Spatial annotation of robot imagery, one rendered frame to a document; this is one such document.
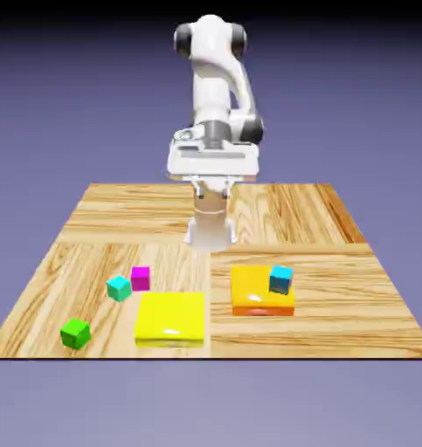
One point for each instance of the small magenta cube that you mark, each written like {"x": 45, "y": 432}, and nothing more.
{"x": 140, "y": 278}

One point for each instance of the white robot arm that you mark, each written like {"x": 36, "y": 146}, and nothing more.
{"x": 210, "y": 87}

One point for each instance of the large yellow box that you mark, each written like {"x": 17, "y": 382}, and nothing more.
{"x": 170, "y": 319}

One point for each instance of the small green cube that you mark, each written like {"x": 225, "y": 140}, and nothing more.
{"x": 75, "y": 334}

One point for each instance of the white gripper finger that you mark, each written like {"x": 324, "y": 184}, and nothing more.
{"x": 226, "y": 189}
{"x": 198, "y": 190}

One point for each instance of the small turquoise cube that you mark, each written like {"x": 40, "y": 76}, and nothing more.
{"x": 119, "y": 288}

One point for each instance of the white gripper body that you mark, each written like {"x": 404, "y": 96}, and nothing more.
{"x": 214, "y": 162}

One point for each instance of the large orange box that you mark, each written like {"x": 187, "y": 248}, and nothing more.
{"x": 256, "y": 297}

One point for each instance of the small blue cube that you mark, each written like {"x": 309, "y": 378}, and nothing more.
{"x": 280, "y": 279}

